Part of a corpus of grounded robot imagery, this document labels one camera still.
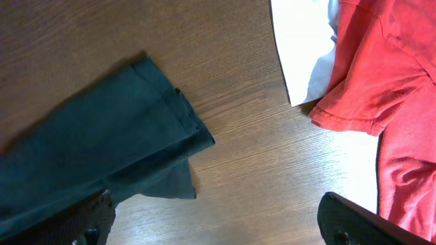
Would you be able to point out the dark green Nike t-shirt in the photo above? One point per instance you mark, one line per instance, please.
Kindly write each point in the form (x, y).
(132, 133)

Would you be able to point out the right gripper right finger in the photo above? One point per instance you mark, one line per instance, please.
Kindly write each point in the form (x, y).
(343, 222)

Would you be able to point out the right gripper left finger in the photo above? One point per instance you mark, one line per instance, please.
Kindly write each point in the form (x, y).
(87, 222)

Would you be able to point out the white t-shirt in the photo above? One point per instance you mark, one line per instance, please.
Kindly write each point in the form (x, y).
(305, 36)

